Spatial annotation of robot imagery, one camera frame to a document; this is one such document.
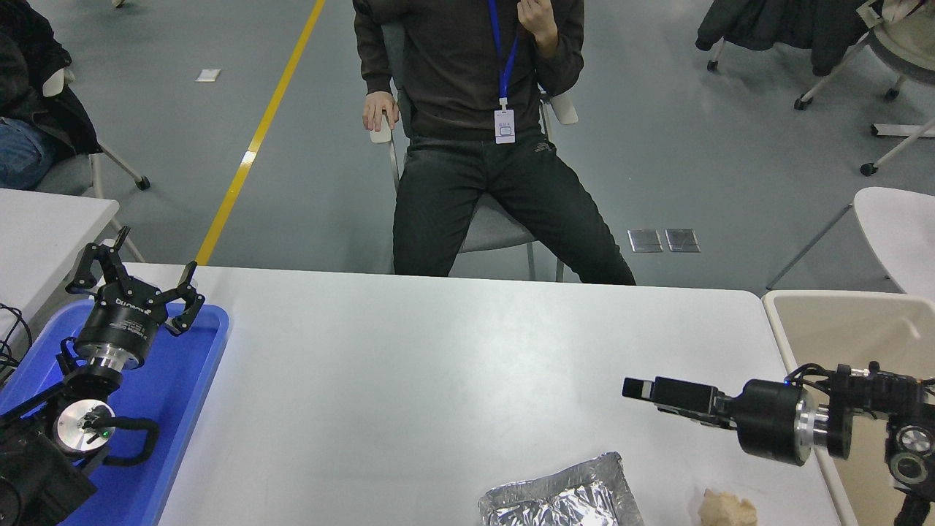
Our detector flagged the silver foil tray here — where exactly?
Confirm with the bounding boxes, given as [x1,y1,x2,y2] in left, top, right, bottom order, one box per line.
[478,451,646,526]

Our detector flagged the large pale bin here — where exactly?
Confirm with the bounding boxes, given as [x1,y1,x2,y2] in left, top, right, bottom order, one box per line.
[761,289,935,526]

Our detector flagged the blue plastic tray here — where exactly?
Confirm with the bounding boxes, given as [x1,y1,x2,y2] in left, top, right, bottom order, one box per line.
[0,300,231,526]

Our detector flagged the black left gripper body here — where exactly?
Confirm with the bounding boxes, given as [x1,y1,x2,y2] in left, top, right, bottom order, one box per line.
[73,281,171,366]

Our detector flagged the grey wheeled chair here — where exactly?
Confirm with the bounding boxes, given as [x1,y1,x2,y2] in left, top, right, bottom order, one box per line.
[706,0,935,110]

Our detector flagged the dark jacket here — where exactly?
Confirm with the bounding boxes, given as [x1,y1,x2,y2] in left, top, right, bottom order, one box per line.
[695,0,874,77]

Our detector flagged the grey chair with white armrests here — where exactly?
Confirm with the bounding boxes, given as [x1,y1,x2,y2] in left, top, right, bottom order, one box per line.
[33,67,152,262]
[369,22,579,282]

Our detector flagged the person's left hand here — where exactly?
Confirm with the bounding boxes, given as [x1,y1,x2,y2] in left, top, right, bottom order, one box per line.
[517,0,560,59]

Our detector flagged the white wheeled stand base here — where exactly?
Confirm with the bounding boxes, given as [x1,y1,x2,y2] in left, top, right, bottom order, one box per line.
[860,121,935,177]

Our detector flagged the black cable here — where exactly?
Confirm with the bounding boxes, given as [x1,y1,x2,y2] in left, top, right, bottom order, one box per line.
[0,303,34,384]

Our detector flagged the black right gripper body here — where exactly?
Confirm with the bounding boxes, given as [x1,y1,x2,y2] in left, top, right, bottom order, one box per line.
[733,378,813,466]

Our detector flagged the crumpled tan paper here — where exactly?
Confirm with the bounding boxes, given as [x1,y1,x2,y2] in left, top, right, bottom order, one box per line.
[699,488,759,526]

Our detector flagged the white plastic chair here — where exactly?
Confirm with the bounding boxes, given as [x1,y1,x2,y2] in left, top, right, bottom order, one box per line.
[766,186,935,300]

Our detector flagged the person's right hand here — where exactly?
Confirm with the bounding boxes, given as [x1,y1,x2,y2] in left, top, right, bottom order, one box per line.
[362,92,400,133]

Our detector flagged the person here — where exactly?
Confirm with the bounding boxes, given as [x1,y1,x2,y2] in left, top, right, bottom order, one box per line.
[353,0,638,286]
[0,0,103,191]

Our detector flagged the white side table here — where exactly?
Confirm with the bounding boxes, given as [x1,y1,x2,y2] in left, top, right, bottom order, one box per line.
[0,188,120,344]

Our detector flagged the yellow floor tape line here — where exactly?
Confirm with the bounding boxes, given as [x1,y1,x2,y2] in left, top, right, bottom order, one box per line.
[194,0,327,266]

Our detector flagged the blue lanyard with badge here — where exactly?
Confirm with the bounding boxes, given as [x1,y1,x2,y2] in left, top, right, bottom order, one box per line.
[487,0,521,145]

